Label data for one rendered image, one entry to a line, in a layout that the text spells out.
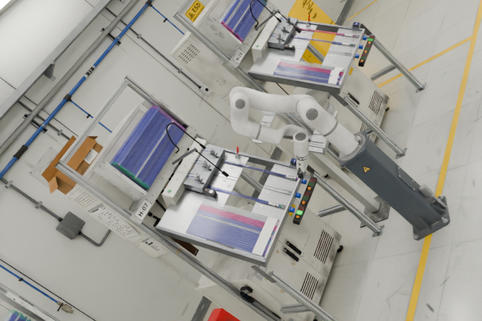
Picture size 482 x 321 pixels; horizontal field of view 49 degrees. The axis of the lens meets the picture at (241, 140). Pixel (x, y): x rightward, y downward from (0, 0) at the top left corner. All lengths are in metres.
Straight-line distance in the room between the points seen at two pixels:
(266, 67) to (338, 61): 0.54
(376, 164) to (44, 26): 3.35
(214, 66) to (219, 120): 1.50
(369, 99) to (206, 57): 1.41
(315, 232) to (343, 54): 1.36
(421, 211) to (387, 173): 0.34
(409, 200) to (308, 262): 0.82
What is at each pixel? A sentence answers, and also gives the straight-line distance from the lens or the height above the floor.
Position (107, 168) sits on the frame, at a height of 1.66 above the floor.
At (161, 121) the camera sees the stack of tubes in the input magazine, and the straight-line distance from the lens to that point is 3.44.
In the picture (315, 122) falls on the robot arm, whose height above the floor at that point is 1.01.
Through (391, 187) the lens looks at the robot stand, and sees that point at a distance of 3.19.
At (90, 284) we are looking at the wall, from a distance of 4.63.
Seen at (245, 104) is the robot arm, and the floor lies 1.37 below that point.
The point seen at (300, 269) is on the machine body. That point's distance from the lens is 3.58.
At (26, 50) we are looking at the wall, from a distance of 5.07.
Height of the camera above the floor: 2.03
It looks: 16 degrees down
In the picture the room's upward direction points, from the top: 50 degrees counter-clockwise
